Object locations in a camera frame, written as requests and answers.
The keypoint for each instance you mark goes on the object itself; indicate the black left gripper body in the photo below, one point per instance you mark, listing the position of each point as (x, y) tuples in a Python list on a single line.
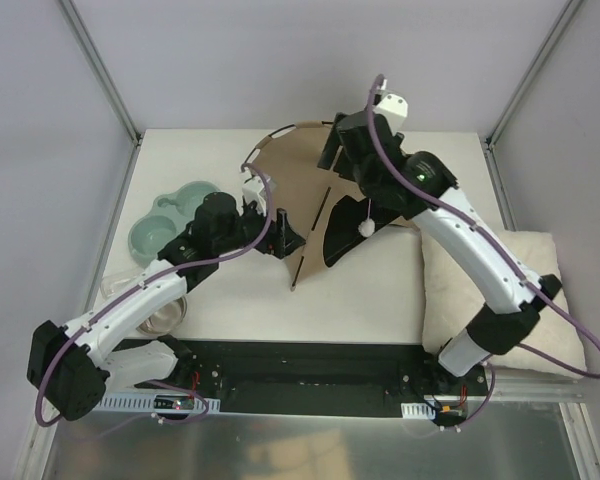
[(280, 234)]

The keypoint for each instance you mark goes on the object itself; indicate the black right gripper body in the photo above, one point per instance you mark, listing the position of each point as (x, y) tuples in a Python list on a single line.
[(340, 134)]

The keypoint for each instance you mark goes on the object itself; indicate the beige fabric pet tent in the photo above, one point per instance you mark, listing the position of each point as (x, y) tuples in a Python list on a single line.
[(301, 194)]

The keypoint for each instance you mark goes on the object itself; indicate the steel pet bowl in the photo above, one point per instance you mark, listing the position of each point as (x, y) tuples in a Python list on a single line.
[(166, 319)]

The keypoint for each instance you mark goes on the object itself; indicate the clear plastic cup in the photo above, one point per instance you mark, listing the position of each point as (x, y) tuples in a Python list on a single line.
[(113, 283)]

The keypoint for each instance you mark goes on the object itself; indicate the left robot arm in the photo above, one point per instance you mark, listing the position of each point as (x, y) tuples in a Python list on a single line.
[(75, 365)]

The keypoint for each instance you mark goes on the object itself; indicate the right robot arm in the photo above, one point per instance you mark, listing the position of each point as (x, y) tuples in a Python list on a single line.
[(419, 187)]

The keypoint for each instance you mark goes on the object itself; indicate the green double pet bowl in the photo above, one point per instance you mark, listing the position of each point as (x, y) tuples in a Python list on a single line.
[(165, 220)]

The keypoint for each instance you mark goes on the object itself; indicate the white pompom cat toy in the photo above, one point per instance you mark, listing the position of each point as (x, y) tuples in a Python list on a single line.
[(368, 226)]

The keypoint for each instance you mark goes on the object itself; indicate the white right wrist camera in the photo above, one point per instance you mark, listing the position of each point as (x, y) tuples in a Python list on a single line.
[(392, 106)]

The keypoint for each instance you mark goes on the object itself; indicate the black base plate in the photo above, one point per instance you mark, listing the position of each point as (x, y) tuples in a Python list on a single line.
[(317, 379)]

